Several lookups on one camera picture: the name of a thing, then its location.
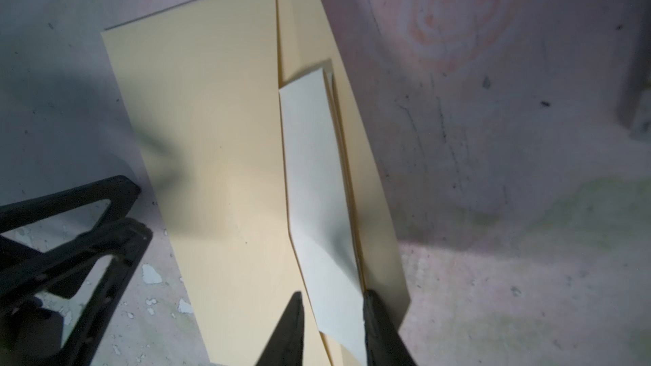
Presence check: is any yellow envelope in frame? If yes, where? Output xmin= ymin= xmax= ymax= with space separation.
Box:
xmin=103 ymin=0 xmax=410 ymax=365

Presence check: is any cream letter paper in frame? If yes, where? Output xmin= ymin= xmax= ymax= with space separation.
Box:
xmin=279 ymin=69 xmax=367 ymax=365

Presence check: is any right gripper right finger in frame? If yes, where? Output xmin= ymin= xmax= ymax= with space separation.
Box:
xmin=363 ymin=290 xmax=416 ymax=366

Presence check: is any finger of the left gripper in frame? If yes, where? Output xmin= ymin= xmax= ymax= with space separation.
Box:
xmin=1 ymin=176 xmax=142 ymax=236
xmin=1 ymin=219 xmax=153 ymax=365

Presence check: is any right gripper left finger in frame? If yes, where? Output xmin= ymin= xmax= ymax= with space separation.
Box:
xmin=256 ymin=291 xmax=304 ymax=366

